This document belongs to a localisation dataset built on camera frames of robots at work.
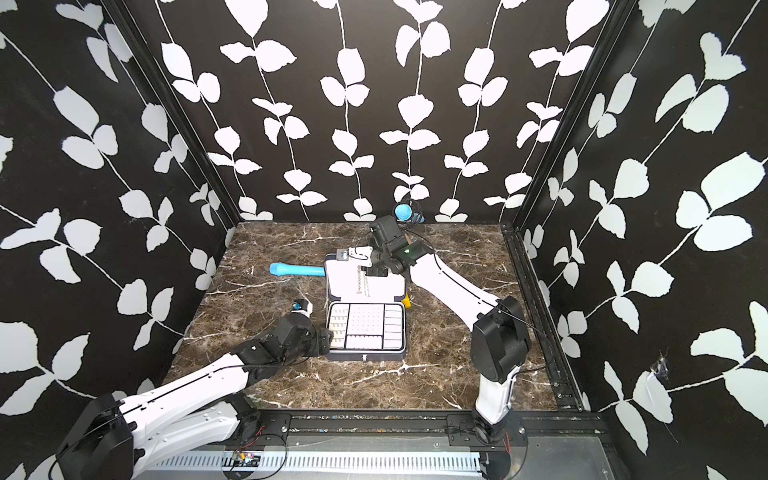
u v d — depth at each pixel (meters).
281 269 1.03
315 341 0.75
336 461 0.70
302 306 0.75
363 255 0.72
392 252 0.64
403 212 0.87
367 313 0.88
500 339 0.46
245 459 0.71
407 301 0.97
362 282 0.88
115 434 0.40
